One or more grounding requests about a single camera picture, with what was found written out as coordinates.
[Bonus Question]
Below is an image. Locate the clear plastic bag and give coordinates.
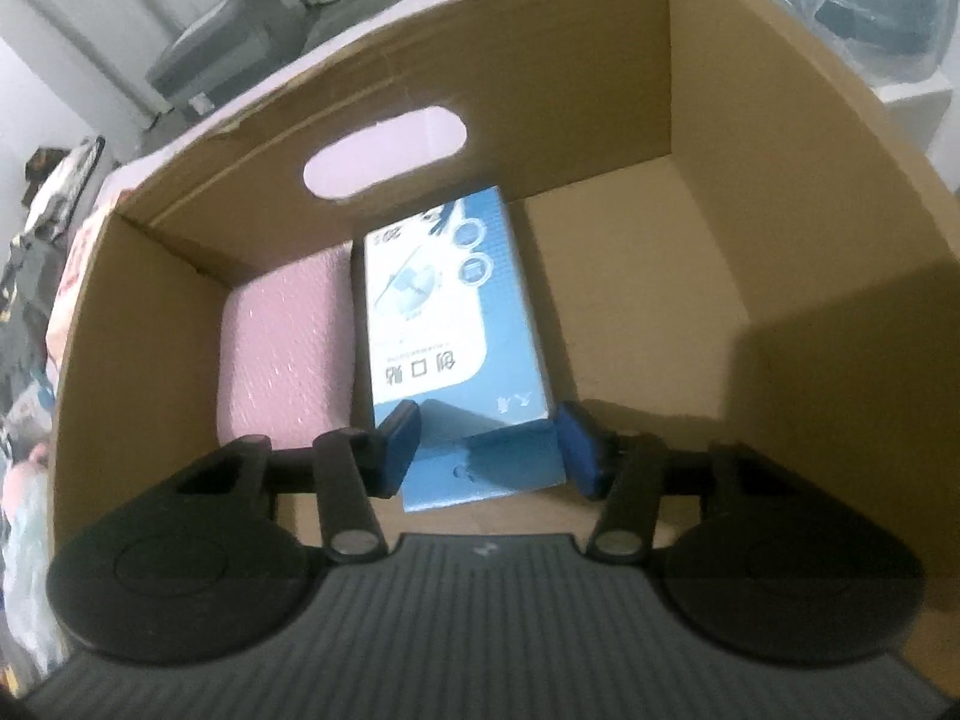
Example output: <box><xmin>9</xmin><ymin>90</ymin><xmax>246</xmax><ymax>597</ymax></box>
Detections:
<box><xmin>720</xmin><ymin>0</ymin><xmax>960</xmax><ymax>102</ymax></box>

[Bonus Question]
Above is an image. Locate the brown cardboard box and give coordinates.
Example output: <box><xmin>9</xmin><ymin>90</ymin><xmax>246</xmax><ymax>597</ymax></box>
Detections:
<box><xmin>46</xmin><ymin>0</ymin><xmax>960</xmax><ymax>593</ymax></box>

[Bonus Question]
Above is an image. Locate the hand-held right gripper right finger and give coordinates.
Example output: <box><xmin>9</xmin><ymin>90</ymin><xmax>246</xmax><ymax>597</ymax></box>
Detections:
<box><xmin>559</xmin><ymin>401</ymin><xmax>796</xmax><ymax>562</ymax></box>

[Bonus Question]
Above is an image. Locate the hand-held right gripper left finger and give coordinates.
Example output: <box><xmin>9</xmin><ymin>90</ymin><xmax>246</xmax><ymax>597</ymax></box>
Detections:
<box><xmin>176</xmin><ymin>399</ymin><xmax>421</xmax><ymax>563</ymax></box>

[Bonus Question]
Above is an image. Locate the grey duvet yellow print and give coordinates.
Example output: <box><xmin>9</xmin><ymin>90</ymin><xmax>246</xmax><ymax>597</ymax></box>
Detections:
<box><xmin>0</xmin><ymin>225</ymin><xmax>72</xmax><ymax>421</ymax></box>

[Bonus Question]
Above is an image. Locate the grey storage box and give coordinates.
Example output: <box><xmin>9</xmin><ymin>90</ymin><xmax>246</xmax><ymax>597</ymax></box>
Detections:
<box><xmin>146</xmin><ymin>0</ymin><xmax>308</xmax><ymax>110</ymax></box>

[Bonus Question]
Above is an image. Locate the blue bandage box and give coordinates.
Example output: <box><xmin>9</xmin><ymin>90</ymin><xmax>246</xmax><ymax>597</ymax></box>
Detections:
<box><xmin>362</xmin><ymin>186</ymin><xmax>569</xmax><ymax>515</ymax></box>

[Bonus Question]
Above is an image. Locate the white cabinet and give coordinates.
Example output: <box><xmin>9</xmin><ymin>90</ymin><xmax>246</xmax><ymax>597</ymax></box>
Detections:
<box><xmin>877</xmin><ymin>71</ymin><xmax>960</xmax><ymax>188</ymax></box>

